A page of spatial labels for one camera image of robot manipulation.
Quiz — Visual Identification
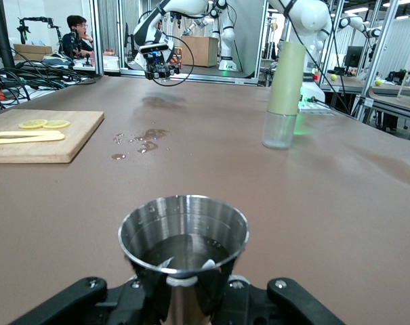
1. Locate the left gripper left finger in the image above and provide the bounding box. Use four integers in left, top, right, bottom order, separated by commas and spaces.
7, 276, 167, 325

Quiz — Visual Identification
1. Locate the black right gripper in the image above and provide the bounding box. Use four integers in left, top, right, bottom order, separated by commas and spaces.
144, 52, 182, 81

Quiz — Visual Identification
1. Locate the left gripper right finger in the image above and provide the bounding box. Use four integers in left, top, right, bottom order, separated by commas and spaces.
211, 276, 344, 325

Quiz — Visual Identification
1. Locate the stainless steel jigger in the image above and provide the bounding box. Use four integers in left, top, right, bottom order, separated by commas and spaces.
118, 194, 250, 325

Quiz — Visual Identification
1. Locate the brown cardboard box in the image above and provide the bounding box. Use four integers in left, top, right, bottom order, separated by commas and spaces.
181, 35, 220, 68

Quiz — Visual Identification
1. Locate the spilled liquid puddle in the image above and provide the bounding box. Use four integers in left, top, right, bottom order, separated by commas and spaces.
111, 127, 171, 160

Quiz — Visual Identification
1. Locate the seated person with glasses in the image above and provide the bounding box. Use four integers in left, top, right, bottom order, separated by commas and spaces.
60, 15, 94, 61

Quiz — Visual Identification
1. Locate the yellow lemon slice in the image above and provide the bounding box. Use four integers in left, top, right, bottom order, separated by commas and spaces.
18, 118, 49, 130
43, 119, 71, 129

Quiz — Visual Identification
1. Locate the glass bottle with green sleeve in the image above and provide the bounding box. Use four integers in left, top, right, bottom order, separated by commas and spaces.
261, 41, 307, 150

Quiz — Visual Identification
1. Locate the wooden cutting board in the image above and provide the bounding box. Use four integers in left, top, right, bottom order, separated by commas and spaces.
0, 108, 106, 165

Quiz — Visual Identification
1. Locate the flat cardboard box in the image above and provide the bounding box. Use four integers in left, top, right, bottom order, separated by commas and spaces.
13, 43, 53, 56

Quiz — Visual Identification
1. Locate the yellow plastic knife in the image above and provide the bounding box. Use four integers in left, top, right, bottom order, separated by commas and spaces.
0, 133, 66, 146

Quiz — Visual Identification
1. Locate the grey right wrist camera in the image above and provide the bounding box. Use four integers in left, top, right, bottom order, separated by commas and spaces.
139, 43, 169, 56

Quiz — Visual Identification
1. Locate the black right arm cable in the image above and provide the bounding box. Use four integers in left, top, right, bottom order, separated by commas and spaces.
162, 33, 196, 87

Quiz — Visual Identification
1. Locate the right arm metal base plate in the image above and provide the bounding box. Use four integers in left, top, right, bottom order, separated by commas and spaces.
298, 97, 335, 115

